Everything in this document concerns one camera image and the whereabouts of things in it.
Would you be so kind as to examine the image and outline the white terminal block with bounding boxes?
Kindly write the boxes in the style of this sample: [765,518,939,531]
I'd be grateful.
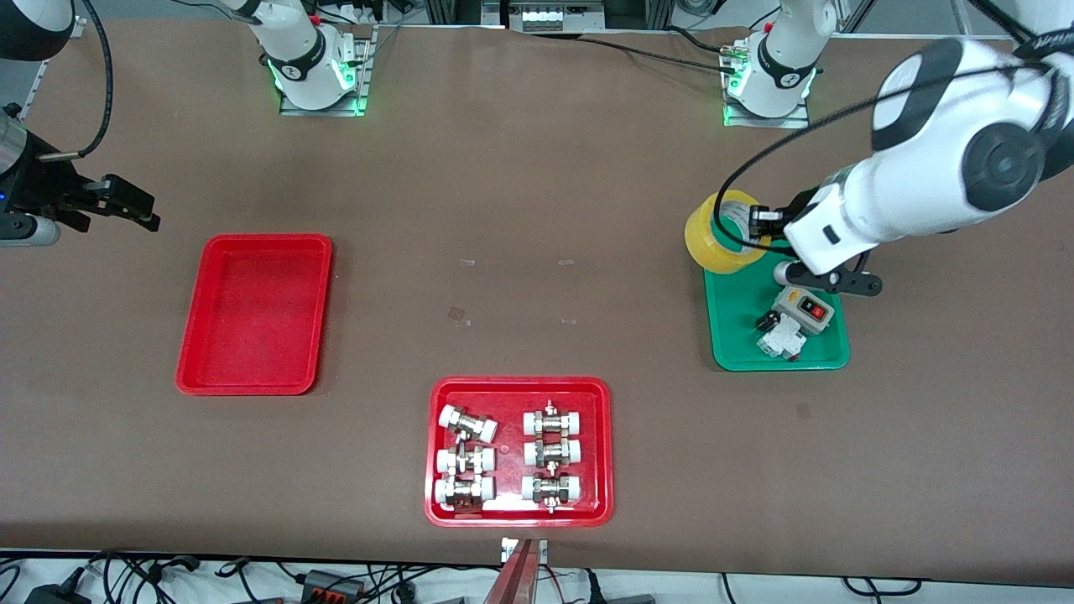
[519,4,607,34]

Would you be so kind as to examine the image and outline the grey power adapter box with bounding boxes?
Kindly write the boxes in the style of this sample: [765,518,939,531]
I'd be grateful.
[302,570,368,604]

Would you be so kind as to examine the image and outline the reddish metal mount bar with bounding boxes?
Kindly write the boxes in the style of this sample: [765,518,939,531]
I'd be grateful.
[482,539,543,604]

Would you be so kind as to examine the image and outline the black power adapter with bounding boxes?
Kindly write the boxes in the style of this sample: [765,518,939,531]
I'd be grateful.
[25,581,91,604]

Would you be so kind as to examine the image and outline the green plastic tray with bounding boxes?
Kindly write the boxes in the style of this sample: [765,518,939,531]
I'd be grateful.
[703,239,851,372]

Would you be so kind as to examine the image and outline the black floor cable tangle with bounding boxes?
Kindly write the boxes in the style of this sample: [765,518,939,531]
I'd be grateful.
[0,551,303,604]

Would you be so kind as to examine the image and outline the red plastic tray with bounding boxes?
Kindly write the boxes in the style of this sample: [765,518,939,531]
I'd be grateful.
[424,376,615,529]
[175,233,333,397]

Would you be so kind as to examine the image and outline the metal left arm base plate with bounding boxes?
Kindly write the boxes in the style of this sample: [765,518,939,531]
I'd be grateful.
[723,38,811,130]

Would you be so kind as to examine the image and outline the grey on-off switch box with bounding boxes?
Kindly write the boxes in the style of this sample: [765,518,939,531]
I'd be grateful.
[774,285,835,336]

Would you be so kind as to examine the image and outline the aluminium frame structure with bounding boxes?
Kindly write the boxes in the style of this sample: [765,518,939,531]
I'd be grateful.
[424,0,674,33]

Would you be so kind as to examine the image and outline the long black table cable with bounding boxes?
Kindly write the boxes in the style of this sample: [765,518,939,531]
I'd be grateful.
[577,36,739,75]

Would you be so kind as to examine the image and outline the white capped metal pipe fitting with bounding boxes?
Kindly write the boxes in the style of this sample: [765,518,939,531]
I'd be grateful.
[435,476,496,511]
[524,436,583,469]
[439,404,498,444]
[521,472,582,513]
[436,445,496,477]
[523,401,584,437]

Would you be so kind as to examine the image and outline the white circuit breaker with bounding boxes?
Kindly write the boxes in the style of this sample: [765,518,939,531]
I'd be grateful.
[757,321,806,362]

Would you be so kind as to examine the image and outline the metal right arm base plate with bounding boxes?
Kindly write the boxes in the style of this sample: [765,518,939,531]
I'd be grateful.
[279,25,371,117]

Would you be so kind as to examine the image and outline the yellowish clear packing tape roll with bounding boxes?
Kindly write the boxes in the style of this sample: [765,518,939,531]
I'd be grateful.
[685,190,774,276]

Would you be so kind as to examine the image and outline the short black table cable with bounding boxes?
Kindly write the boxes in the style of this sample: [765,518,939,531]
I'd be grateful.
[670,25,733,55]

